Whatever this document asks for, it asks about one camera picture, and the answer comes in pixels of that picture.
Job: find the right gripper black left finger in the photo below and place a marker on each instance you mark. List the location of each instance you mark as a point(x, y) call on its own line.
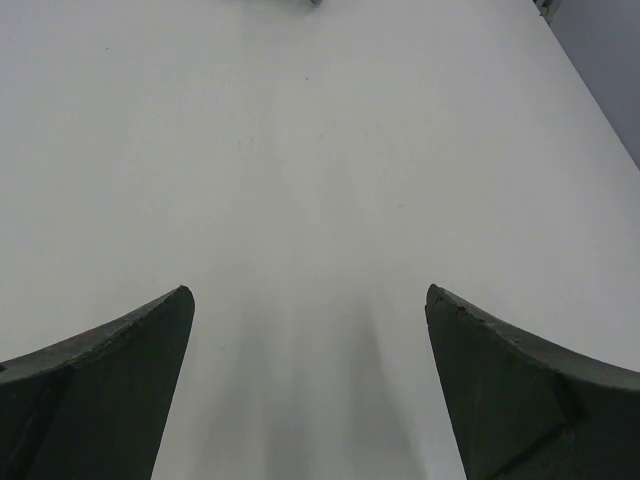
point(95, 406)

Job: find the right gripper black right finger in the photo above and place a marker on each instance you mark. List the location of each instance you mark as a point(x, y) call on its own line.
point(523, 407)

